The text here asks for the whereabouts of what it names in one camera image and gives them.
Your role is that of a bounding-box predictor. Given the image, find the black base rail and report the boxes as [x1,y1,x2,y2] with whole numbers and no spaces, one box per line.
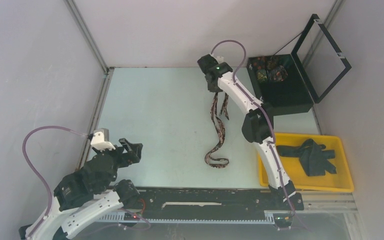
[127,187,291,222]

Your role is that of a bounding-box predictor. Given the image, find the rolled dark tie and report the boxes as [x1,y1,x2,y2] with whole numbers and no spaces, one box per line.
[266,55,280,70]

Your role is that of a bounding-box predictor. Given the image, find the rolled colourful tie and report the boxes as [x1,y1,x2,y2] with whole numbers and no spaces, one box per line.
[268,65,288,83]

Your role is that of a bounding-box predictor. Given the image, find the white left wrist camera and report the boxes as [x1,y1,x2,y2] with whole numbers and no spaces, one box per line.
[88,128,116,154]

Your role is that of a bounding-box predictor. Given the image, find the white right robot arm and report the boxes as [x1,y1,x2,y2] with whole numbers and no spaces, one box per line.
[197,54,296,209]

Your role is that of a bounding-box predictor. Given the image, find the black framed box lid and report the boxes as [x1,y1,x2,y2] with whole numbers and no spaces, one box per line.
[291,14,352,104]

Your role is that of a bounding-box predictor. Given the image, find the floral rose pattern tie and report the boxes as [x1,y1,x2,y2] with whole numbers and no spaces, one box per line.
[204,92,230,169]

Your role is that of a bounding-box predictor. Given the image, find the yellow plastic tray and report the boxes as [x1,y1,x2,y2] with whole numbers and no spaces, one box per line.
[254,132,355,193]

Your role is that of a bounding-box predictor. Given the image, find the white cable duct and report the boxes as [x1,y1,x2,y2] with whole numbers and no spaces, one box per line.
[95,211,276,225]

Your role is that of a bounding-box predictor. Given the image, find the black storage box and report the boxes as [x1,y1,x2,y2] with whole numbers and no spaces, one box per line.
[246,54,314,116]

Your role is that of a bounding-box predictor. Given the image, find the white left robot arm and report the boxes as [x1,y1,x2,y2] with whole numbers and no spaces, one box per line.
[18,138,143,240]

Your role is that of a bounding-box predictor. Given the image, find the rolled patterned tie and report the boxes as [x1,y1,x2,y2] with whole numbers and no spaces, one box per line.
[256,69,269,83]

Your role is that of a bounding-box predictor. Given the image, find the dark green tie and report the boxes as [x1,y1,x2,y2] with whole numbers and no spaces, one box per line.
[276,138,337,177]

